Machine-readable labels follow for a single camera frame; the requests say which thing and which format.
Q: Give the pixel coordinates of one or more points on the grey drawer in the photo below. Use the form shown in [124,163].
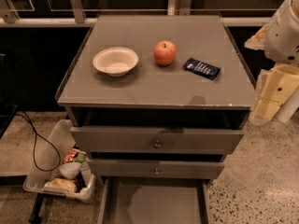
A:
[157,169]
[156,140]
[154,201]

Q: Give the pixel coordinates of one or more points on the white plastic bottle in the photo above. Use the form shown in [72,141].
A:
[86,172]

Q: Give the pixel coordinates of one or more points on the grey drawer cabinet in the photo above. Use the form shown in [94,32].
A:
[156,96]

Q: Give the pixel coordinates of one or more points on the clear plastic storage bin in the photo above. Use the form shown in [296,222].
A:
[73,179]

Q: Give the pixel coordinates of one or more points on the small white cup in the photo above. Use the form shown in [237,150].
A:
[69,170]

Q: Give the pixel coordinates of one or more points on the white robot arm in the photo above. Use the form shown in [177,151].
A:
[281,39]

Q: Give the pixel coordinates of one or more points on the grey middle drawer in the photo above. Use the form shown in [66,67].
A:
[157,169]

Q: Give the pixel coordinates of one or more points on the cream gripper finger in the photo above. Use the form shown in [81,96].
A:
[256,42]
[274,88]

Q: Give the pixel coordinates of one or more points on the red apple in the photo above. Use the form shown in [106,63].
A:
[164,53]

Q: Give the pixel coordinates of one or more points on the white pipe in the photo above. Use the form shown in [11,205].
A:
[289,108]

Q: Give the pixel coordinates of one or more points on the dark blue rxbar wrapper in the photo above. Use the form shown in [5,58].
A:
[202,69]

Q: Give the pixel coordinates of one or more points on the white paper bowl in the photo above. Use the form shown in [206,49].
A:
[115,62]

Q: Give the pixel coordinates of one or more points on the grey bottom drawer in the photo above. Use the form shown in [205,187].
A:
[154,201]

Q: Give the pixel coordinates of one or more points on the green snack packet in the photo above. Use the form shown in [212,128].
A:
[81,157]

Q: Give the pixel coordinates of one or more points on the red snack packet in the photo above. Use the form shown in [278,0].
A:
[70,156]

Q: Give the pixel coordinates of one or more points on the metal window railing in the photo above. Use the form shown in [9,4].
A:
[42,13]

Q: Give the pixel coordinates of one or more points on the clear plastic bin lid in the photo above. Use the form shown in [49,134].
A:
[49,156]

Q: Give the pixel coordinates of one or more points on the grey top drawer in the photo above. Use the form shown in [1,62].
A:
[156,140]

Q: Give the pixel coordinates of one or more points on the yellow snack bag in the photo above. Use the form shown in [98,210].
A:
[60,183]

